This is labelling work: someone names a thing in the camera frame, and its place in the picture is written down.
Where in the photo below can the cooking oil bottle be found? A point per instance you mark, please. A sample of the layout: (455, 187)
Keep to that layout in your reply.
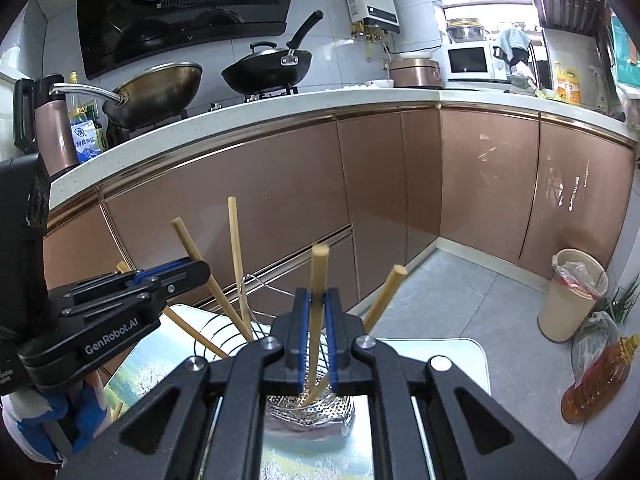
(595, 385)

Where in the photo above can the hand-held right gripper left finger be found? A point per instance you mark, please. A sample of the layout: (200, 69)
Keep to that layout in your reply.
(300, 340)

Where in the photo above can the black wok with lid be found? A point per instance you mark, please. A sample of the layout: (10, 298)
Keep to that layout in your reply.
(270, 72)

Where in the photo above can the bunch of bamboo chopsticks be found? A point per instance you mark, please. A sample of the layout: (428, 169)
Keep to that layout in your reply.
(237, 240)

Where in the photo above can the beige trash bin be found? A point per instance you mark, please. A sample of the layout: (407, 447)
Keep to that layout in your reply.
(565, 310)

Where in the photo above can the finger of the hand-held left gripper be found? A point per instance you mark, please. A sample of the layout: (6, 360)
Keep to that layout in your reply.
(185, 270)
(110, 300)

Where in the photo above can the yellow detergent bottle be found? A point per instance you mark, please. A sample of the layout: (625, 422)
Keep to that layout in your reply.
(567, 85)

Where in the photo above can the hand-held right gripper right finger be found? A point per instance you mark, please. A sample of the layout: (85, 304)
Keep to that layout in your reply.
(334, 340)

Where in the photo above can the white microwave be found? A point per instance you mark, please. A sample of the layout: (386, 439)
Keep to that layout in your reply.
(470, 60)

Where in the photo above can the white kitchen countertop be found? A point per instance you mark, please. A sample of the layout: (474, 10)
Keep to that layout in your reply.
(300, 105)

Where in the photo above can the rose gold thermos kettle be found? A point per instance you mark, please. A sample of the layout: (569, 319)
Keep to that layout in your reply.
(55, 130)

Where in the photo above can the gas stove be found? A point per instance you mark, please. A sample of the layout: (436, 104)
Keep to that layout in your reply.
(265, 95)

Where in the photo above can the person's left hand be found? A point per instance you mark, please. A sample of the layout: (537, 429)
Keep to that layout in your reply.
(85, 415)

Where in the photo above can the clear plastic bag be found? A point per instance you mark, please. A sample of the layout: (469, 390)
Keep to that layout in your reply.
(592, 335)

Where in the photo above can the kitchen window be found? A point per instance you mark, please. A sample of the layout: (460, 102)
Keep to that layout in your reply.
(500, 15)

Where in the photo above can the teal package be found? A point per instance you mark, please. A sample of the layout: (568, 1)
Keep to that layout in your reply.
(627, 55)

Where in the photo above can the blue cloth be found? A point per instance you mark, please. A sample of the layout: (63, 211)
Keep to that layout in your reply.
(512, 37)

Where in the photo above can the cream plastic rice bin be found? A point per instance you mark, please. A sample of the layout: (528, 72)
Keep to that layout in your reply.
(7, 67)

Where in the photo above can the brass wok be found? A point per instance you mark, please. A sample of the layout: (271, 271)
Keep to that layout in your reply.
(160, 90)

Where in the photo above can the copper rice cooker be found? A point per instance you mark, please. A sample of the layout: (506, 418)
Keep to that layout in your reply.
(415, 75)

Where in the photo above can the green onions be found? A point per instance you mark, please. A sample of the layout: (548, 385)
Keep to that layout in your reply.
(625, 302)

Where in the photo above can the copper kitchen base cabinet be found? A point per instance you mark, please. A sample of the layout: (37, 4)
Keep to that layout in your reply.
(280, 185)

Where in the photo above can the steel pot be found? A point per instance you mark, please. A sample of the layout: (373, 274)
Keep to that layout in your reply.
(465, 30)

